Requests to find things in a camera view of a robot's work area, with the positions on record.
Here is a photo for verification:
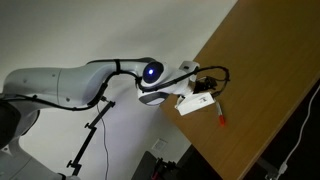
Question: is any black articulated camera stand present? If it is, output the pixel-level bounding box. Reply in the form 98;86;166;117
66;96;117;177

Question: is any grey metal table leg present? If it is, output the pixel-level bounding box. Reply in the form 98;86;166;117
255;157;280;180

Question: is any white wall socket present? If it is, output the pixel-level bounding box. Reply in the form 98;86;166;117
151;137;169;153

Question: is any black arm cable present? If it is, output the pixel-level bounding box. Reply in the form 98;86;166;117
0;59;231;113

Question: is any thin black hanging cable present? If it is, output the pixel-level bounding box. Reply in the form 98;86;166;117
97;103;110;180

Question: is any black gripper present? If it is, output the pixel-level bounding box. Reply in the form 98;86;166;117
193;75;222;100

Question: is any white pen red cap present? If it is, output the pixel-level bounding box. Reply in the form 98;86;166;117
214;100;227;128

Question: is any black tripod red knob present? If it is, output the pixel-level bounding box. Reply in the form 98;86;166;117
151;157;178;180

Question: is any black chair backrest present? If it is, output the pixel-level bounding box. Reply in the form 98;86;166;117
131;150;158;180

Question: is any white cable with plug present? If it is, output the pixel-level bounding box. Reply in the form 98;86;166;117
277;84;320;176

